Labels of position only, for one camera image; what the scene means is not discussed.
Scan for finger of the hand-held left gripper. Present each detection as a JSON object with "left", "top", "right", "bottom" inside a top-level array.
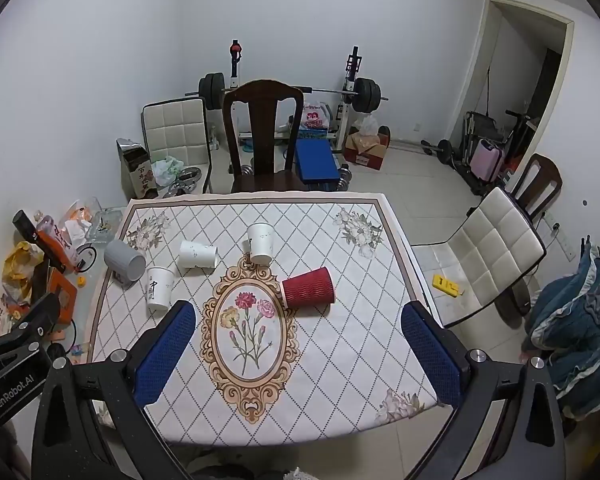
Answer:
[{"left": 0, "top": 292, "right": 62, "bottom": 358}]

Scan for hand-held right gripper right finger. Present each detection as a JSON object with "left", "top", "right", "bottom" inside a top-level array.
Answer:
[{"left": 401, "top": 301, "right": 567, "bottom": 480}]

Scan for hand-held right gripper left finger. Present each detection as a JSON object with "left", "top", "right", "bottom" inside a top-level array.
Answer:
[{"left": 31, "top": 300, "right": 198, "bottom": 480}]

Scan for grey cup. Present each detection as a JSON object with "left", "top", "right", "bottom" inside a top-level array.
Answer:
[{"left": 103, "top": 239, "right": 147, "bottom": 286}]

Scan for red ribbed paper cup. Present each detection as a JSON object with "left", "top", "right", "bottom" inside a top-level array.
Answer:
[{"left": 281, "top": 266, "right": 336, "bottom": 310}]

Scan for white paper cup black print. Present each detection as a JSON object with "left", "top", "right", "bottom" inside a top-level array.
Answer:
[{"left": 146, "top": 266, "right": 176, "bottom": 311}]

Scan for orange box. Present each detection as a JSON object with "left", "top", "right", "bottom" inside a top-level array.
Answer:
[{"left": 45, "top": 267, "right": 78, "bottom": 326}]

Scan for yellow plastic bag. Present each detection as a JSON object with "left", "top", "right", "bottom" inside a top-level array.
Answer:
[{"left": 2, "top": 241, "right": 46, "bottom": 306}]

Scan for yellow packet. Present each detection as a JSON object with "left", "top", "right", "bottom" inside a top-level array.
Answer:
[{"left": 432, "top": 275, "right": 462, "bottom": 295}]

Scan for floral diamond pattern tablecloth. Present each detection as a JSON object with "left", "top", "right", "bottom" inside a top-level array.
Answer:
[{"left": 87, "top": 192, "right": 441, "bottom": 448}]

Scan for glass ashtray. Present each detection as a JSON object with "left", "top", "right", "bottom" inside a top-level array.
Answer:
[{"left": 87, "top": 207, "right": 126, "bottom": 243}]

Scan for white padded chair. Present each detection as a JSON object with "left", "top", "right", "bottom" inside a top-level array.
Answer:
[
  {"left": 411, "top": 187, "right": 548, "bottom": 328},
  {"left": 141, "top": 97, "right": 213, "bottom": 196}
]

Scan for blue denim clothing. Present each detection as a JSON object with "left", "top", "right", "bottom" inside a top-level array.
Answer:
[{"left": 522, "top": 247, "right": 600, "bottom": 418}]

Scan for white power strip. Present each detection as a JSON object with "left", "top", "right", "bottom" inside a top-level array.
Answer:
[{"left": 540, "top": 210, "right": 578, "bottom": 261}]

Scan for chrome weight plates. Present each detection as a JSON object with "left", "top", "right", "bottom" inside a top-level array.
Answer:
[{"left": 162, "top": 167, "right": 212, "bottom": 198}]

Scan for tall brown cardboard box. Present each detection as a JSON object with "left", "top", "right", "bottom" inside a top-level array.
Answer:
[{"left": 116, "top": 138, "right": 159, "bottom": 201}]

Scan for pink suitcase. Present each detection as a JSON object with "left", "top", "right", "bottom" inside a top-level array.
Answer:
[{"left": 470, "top": 140, "right": 506, "bottom": 183}]

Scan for black dumbbell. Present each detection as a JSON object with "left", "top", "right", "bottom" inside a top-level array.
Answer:
[{"left": 421, "top": 139, "right": 456, "bottom": 166}]

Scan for red cardboard box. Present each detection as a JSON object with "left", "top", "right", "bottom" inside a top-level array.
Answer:
[{"left": 344, "top": 127, "right": 392, "bottom": 171}]

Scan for dark wooden chair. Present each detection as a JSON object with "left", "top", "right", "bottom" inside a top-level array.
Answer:
[
  {"left": 222, "top": 80, "right": 306, "bottom": 195},
  {"left": 510, "top": 154, "right": 563, "bottom": 221}
]

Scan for blue bench pad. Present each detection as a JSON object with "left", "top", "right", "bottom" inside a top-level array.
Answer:
[{"left": 294, "top": 138, "right": 341, "bottom": 186}]

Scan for folded black cart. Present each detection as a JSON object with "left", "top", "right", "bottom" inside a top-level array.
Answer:
[{"left": 462, "top": 110, "right": 498, "bottom": 161}]

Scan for white weight bench rack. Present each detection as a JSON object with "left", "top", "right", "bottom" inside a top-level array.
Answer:
[{"left": 225, "top": 40, "right": 363, "bottom": 153}]

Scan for red and white plastic bag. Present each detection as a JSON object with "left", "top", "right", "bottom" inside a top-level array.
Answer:
[{"left": 302, "top": 102, "right": 331, "bottom": 131}]

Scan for black barbell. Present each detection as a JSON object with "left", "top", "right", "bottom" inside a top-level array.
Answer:
[{"left": 185, "top": 72, "right": 388, "bottom": 113}]

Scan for black ring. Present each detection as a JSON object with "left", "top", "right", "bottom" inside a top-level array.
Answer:
[{"left": 74, "top": 242, "right": 99, "bottom": 272}]

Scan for white door frame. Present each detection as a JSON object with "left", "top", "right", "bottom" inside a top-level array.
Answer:
[{"left": 460, "top": 0, "right": 576, "bottom": 171}]

